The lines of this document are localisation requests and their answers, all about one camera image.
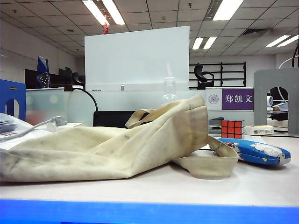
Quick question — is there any small white packet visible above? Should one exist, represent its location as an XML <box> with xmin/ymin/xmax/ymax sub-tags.
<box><xmin>244</xmin><ymin>125</ymin><xmax>274</xmax><ymax>136</ymax></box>

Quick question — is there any frosted glass desk partition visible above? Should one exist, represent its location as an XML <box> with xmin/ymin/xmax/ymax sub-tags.
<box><xmin>25</xmin><ymin>87</ymin><xmax>255</xmax><ymax>126</ymax></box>

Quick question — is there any blue glass trophy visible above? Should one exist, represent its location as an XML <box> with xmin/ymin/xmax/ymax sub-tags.
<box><xmin>36</xmin><ymin>56</ymin><xmax>52</xmax><ymax>89</ymax></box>

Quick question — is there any white board panel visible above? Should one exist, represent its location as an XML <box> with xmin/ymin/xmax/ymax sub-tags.
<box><xmin>84</xmin><ymin>25</ymin><xmax>190</xmax><ymax>91</ymax></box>

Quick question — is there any purple and white name sign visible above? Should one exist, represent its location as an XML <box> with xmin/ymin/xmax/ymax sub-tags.
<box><xmin>205</xmin><ymin>87</ymin><xmax>255</xmax><ymax>112</ymax></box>

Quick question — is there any dark cabinet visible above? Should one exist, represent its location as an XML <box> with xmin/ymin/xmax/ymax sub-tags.
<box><xmin>24</xmin><ymin>67</ymin><xmax>73</xmax><ymax>91</ymax></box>

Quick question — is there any white arched cable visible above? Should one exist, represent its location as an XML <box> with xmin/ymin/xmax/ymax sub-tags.
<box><xmin>278</xmin><ymin>57</ymin><xmax>299</xmax><ymax>69</ymax></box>

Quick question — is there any black wall rack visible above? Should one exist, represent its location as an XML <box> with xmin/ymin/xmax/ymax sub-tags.
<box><xmin>189</xmin><ymin>61</ymin><xmax>247</xmax><ymax>89</ymax></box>

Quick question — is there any white paper stack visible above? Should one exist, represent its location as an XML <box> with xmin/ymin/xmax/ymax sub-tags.
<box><xmin>0</xmin><ymin>112</ymin><xmax>59</xmax><ymax>152</ymax></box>

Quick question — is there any clear C100 drink bottle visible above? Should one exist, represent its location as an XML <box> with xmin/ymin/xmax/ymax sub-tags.
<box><xmin>162</xmin><ymin>77</ymin><xmax>178</xmax><ymax>104</ymax></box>

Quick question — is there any blue metal bookend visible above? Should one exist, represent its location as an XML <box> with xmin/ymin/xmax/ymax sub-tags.
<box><xmin>0</xmin><ymin>78</ymin><xmax>27</xmax><ymax>121</ymax></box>

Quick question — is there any grey stapler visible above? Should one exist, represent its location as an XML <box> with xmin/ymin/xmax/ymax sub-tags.
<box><xmin>207</xmin><ymin>116</ymin><xmax>225</xmax><ymax>135</ymax></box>

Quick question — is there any black chair with headrest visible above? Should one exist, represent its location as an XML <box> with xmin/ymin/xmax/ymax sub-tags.
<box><xmin>71</xmin><ymin>71</ymin><xmax>86</xmax><ymax>91</ymax></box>

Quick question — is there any white power adapter with cable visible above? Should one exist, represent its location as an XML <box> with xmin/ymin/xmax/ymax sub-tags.
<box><xmin>48</xmin><ymin>121</ymin><xmax>85</xmax><ymax>128</ymax></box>

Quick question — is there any blue cartoon glasses case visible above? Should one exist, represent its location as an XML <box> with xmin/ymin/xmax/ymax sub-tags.
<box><xmin>217</xmin><ymin>137</ymin><xmax>292</xmax><ymax>167</ymax></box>

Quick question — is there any black hanging cable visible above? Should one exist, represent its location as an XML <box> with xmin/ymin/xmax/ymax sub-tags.
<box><xmin>292</xmin><ymin>43</ymin><xmax>299</xmax><ymax>68</ymax></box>

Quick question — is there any black rectangular case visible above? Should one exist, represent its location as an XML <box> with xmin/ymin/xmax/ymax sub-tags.
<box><xmin>93</xmin><ymin>110</ymin><xmax>152</xmax><ymax>129</ymax></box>

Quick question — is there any red hanging ornament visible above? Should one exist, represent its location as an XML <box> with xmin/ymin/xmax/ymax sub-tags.
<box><xmin>103</xmin><ymin>14</ymin><xmax>110</xmax><ymax>35</ymax></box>

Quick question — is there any black curved cable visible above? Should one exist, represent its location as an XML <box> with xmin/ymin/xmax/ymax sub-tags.
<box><xmin>72</xmin><ymin>86</ymin><xmax>99</xmax><ymax>112</ymax></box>

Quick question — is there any cream canvas tote bag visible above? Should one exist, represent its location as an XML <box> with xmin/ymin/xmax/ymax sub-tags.
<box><xmin>0</xmin><ymin>94</ymin><xmax>239</xmax><ymax>182</ymax></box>

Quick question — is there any ceiling tube light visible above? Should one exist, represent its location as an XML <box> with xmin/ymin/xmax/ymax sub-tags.
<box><xmin>192</xmin><ymin>36</ymin><xmax>204</xmax><ymax>50</ymax></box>
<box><xmin>277</xmin><ymin>34</ymin><xmax>299</xmax><ymax>47</ymax></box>
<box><xmin>213</xmin><ymin>0</ymin><xmax>244</xmax><ymax>21</ymax></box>
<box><xmin>203</xmin><ymin>36</ymin><xmax>217</xmax><ymax>49</ymax></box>
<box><xmin>265</xmin><ymin>35</ymin><xmax>292</xmax><ymax>48</ymax></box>
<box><xmin>102</xmin><ymin>0</ymin><xmax>126</xmax><ymax>25</ymax></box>
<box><xmin>82</xmin><ymin>0</ymin><xmax>110</xmax><ymax>26</ymax></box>

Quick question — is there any grey metal bookend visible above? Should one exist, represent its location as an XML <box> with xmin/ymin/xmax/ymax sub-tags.
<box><xmin>253</xmin><ymin>67</ymin><xmax>299</xmax><ymax>136</ymax></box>

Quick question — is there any rubik's cube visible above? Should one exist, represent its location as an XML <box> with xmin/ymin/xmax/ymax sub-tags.
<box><xmin>221</xmin><ymin>119</ymin><xmax>245</xmax><ymax>140</ymax></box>

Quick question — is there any grey plug with white cable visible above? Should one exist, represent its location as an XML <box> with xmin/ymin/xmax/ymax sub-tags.
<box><xmin>0</xmin><ymin>115</ymin><xmax>68</xmax><ymax>142</ymax></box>

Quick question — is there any black office chair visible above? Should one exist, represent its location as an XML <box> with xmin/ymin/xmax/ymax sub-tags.
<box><xmin>194</xmin><ymin>64</ymin><xmax>215</xmax><ymax>90</ymax></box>

